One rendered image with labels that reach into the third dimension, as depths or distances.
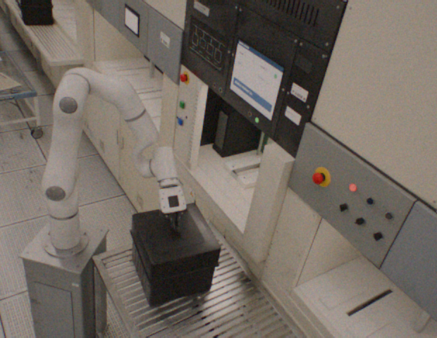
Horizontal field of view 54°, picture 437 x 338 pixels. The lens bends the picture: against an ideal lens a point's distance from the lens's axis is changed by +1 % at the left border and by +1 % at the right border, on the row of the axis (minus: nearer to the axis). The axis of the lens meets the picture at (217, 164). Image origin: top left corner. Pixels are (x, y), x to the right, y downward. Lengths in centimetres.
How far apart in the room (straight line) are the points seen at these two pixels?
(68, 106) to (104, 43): 202
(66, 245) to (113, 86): 78
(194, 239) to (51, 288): 72
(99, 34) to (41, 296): 201
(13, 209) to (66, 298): 143
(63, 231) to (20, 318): 96
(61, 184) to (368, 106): 112
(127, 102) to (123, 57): 206
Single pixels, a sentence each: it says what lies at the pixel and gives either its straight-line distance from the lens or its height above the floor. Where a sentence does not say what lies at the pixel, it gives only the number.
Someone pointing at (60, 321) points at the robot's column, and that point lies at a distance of 228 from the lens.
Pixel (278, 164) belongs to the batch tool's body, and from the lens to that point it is 157.
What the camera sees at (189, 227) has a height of 101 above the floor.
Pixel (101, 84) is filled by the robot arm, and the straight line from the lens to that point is 155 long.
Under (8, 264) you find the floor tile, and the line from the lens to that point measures 306.
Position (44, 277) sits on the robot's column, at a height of 66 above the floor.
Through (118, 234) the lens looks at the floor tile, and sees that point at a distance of 314.
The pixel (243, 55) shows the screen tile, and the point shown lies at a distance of 173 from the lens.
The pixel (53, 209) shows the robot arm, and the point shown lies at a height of 99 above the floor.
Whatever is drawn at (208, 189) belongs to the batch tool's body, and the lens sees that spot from 219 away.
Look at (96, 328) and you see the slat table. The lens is 236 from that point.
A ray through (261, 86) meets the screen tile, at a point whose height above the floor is 156.
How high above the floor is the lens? 223
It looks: 35 degrees down
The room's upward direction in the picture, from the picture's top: 10 degrees clockwise
